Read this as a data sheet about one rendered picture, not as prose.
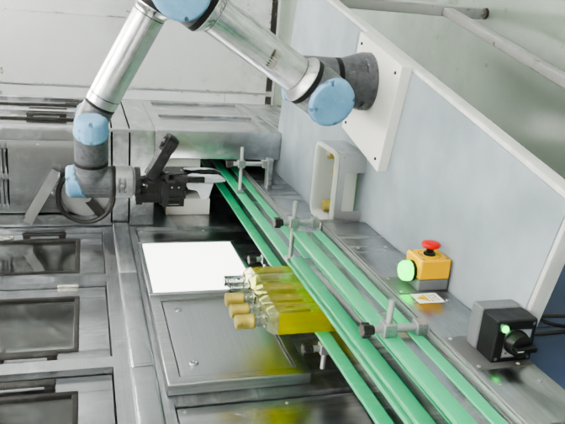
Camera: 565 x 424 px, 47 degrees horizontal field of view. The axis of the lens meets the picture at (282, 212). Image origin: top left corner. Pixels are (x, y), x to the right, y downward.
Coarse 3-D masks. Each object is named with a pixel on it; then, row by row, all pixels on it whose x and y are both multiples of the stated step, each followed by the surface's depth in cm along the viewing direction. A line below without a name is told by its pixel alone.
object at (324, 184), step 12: (324, 144) 185; (324, 156) 192; (336, 156) 177; (324, 168) 194; (336, 168) 177; (312, 180) 195; (324, 180) 195; (336, 180) 179; (312, 192) 195; (324, 192) 196; (312, 204) 196; (324, 216) 190
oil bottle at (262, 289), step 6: (300, 282) 168; (258, 288) 163; (264, 288) 163; (270, 288) 163; (276, 288) 163; (282, 288) 164; (288, 288) 164; (294, 288) 164; (300, 288) 164; (258, 294) 161; (264, 294) 161
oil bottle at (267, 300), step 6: (270, 294) 160; (276, 294) 160; (282, 294) 160; (288, 294) 161; (294, 294) 161; (300, 294) 161; (306, 294) 161; (258, 300) 159; (264, 300) 157; (270, 300) 157; (276, 300) 157; (282, 300) 157; (288, 300) 157; (294, 300) 158; (300, 300) 158; (306, 300) 158; (312, 300) 159; (264, 306) 156
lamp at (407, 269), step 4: (404, 260) 138; (408, 260) 138; (412, 260) 138; (400, 264) 138; (404, 264) 137; (408, 264) 137; (412, 264) 137; (400, 268) 138; (404, 268) 137; (408, 268) 136; (412, 268) 137; (416, 268) 137; (400, 272) 138; (404, 272) 137; (408, 272) 136; (412, 272) 137; (416, 272) 137; (400, 276) 138; (404, 276) 137; (408, 276) 137; (412, 276) 137; (404, 280) 138; (408, 280) 138; (412, 280) 138
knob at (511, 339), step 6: (516, 330) 110; (510, 336) 109; (516, 336) 109; (522, 336) 108; (504, 342) 110; (510, 342) 109; (516, 342) 108; (522, 342) 108; (528, 342) 109; (504, 348) 110; (510, 348) 108; (516, 348) 107; (522, 348) 107; (528, 348) 108; (534, 348) 108; (516, 354) 109; (522, 354) 109
